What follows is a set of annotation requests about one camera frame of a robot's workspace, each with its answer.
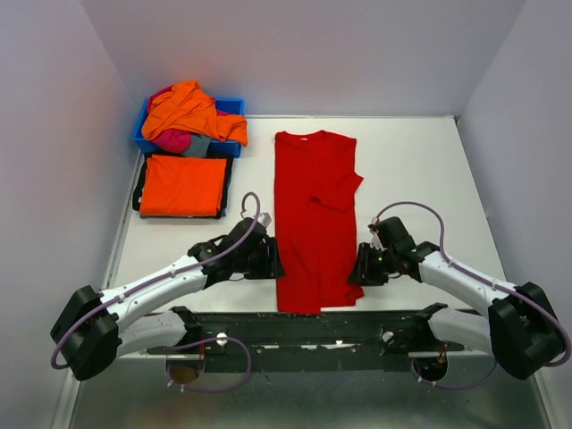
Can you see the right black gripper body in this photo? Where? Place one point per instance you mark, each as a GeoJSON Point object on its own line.
{"type": "Point", "coordinates": [382, 261]}

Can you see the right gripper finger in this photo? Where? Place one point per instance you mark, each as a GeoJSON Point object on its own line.
{"type": "Point", "coordinates": [358, 273]}
{"type": "Point", "coordinates": [373, 280]}

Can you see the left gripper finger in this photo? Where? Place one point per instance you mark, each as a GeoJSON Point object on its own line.
{"type": "Point", "coordinates": [265, 273]}
{"type": "Point", "coordinates": [275, 264]}

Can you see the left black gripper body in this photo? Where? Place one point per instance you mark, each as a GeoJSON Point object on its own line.
{"type": "Point", "coordinates": [256, 261]}

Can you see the red t shirt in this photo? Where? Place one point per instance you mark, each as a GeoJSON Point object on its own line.
{"type": "Point", "coordinates": [315, 185]}

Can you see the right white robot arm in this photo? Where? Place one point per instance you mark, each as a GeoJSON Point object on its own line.
{"type": "Point", "coordinates": [515, 324]}

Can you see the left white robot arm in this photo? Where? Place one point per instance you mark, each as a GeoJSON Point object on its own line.
{"type": "Point", "coordinates": [95, 328]}

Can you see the black tray under stack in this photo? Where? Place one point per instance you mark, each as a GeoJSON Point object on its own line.
{"type": "Point", "coordinates": [229, 167]}

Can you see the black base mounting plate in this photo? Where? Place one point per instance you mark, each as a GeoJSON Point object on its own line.
{"type": "Point", "coordinates": [332, 341]}

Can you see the folded orange t shirt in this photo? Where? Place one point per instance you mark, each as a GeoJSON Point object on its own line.
{"type": "Point", "coordinates": [181, 185]}

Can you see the blue plastic bin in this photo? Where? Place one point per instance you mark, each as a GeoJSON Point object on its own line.
{"type": "Point", "coordinates": [228, 105]}

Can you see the grey crumpled garment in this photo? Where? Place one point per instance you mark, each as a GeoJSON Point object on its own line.
{"type": "Point", "coordinates": [198, 146]}

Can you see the crumpled orange t shirt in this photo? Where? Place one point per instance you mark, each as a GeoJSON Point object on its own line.
{"type": "Point", "coordinates": [185, 106]}

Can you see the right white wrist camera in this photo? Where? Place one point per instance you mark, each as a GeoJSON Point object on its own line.
{"type": "Point", "coordinates": [374, 229]}

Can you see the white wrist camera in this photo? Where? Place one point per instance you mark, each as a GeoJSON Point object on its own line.
{"type": "Point", "coordinates": [264, 219]}
{"type": "Point", "coordinates": [374, 229]}

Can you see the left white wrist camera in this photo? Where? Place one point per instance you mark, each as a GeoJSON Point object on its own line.
{"type": "Point", "coordinates": [264, 219]}

